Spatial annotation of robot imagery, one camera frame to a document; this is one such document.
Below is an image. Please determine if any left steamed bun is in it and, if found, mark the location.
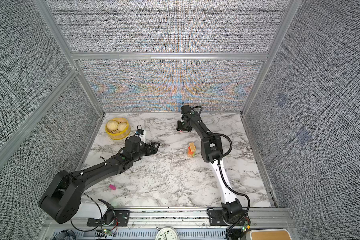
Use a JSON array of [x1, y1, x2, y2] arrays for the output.
[[107, 120, 119, 132]]

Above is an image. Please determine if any thin black left cable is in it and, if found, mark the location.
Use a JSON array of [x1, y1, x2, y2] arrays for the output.
[[70, 190, 104, 232]]

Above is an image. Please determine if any black corrugated cable conduit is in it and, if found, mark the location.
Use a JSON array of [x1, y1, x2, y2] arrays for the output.
[[191, 105, 251, 238]]

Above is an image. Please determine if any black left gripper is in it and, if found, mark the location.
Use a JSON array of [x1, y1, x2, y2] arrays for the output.
[[132, 141, 161, 163]]

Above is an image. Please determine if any right steamed bun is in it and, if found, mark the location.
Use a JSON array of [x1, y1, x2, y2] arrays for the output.
[[117, 122, 128, 132]]

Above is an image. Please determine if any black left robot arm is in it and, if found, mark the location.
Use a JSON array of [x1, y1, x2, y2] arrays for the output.
[[39, 141, 160, 224]]

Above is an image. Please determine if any yellow rimmed bamboo steamer basket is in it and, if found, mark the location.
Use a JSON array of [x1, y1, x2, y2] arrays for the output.
[[105, 118, 131, 140]]

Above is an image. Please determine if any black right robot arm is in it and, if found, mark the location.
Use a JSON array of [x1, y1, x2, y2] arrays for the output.
[[177, 110, 244, 225]]

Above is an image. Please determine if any wood topped white box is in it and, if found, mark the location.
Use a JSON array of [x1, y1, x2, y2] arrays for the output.
[[246, 229, 292, 240]]

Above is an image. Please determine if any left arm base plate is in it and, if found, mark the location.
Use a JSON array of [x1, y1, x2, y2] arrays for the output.
[[87, 210, 131, 227]]

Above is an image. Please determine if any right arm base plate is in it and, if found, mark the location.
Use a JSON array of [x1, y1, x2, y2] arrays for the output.
[[207, 208, 251, 226]]

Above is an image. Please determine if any steamed bun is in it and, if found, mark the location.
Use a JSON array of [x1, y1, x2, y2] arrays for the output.
[[117, 122, 128, 132], [107, 120, 119, 132]]

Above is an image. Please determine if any white analog clock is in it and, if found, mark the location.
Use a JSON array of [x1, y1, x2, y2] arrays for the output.
[[155, 227, 180, 240]]

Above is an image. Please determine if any black fan grille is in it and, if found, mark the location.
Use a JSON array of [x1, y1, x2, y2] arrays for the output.
[[52, 230, 77, 240]]

